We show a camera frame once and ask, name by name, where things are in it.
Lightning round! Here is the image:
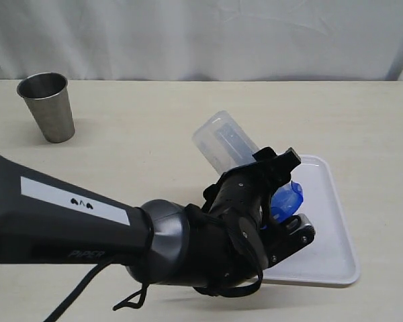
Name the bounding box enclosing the clear plastic tall container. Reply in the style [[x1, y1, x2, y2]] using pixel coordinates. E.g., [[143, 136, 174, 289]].
[[192, 111, 259, 174]]

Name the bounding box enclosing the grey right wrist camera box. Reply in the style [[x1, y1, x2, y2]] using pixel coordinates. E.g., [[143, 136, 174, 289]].
[[260, 213, 316, 268]]

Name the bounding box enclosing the white background curtain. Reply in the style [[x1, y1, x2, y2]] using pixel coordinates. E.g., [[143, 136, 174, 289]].
[[0, 1, 403, 81]]

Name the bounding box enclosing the white plastic tray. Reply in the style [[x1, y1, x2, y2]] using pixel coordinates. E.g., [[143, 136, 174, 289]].
[[263, 154, 361, 288]]

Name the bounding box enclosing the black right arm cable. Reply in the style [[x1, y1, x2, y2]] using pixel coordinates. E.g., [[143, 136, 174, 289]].
[[43, 201, 266, 322]]

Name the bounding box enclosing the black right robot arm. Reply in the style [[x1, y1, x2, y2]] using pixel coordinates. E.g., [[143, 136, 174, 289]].
[[0, 147, 301, 297]]

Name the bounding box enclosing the stainless steel cup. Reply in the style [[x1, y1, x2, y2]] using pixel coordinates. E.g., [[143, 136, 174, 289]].
[[17, 72, 75, 144]]

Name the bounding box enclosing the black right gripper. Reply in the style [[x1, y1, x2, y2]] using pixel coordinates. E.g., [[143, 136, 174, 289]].
[[201, 146, 302, 235]]

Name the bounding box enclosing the blue container lid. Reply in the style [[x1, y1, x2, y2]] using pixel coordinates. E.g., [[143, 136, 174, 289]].
[[270, 180, 304, 223]]

